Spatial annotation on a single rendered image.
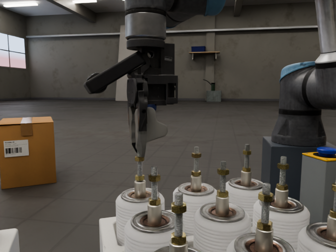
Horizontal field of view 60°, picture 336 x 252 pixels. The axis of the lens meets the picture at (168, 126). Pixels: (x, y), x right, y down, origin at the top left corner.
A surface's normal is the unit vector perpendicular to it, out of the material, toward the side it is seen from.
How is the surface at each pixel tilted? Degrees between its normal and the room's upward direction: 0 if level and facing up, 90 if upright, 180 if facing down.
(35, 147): 90
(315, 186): 90
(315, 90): 99
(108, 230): 0
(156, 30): 90
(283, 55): 90
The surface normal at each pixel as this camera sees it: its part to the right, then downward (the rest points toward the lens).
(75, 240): 0.00, -0.99
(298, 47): -0.18, 0.13
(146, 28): 0.16, 0.14
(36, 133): 0.39, 0.12
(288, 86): -0.93, 0.04
